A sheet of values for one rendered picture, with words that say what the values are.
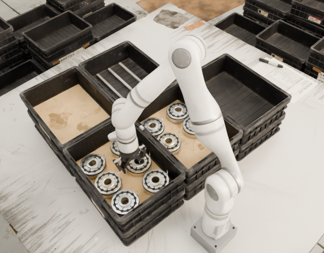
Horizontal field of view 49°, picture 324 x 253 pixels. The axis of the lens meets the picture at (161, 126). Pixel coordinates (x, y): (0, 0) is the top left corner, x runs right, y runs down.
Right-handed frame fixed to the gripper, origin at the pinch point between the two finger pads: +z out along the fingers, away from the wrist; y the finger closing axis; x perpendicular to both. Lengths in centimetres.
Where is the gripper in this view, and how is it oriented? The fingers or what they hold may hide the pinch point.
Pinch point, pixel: (131, 166)
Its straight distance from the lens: 141.3
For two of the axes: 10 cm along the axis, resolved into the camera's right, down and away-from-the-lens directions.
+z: 0.3, 6.4, 7.6
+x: -5.7, -6.2, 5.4
